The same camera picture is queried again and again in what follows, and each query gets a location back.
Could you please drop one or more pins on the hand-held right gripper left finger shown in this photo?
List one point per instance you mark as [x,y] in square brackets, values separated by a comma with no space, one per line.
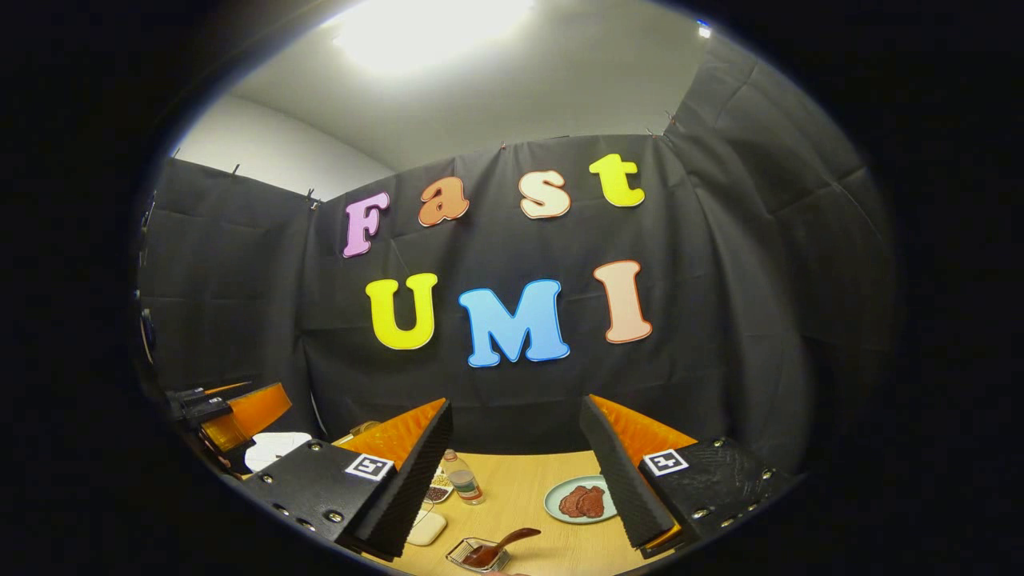
[412,480]

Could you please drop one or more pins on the black backdrop cloth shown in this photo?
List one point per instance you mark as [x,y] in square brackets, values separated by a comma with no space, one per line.
[480,400]

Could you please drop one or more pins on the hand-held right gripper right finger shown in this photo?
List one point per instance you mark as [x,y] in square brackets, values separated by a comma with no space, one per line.
[620,480]

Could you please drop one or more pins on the ceiling light panel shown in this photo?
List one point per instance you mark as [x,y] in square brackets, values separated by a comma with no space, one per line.
[432,32]

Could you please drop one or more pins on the brown wooden spoon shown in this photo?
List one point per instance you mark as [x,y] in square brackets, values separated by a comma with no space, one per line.
[500,546]

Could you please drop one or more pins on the small clear plastic bottle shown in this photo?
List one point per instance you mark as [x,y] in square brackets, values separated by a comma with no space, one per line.
[464,480]

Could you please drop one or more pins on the white rice cooker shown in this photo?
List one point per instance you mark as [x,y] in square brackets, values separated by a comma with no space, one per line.
[272,448]

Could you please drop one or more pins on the red meat slice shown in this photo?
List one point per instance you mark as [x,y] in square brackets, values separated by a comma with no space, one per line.
[594,502]
[572,502]

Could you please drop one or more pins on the pale green plate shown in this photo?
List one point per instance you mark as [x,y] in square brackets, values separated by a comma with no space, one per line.
[554,504]

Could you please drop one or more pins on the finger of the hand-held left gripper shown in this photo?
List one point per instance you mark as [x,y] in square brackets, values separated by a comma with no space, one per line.
[252,416]
[228,390]

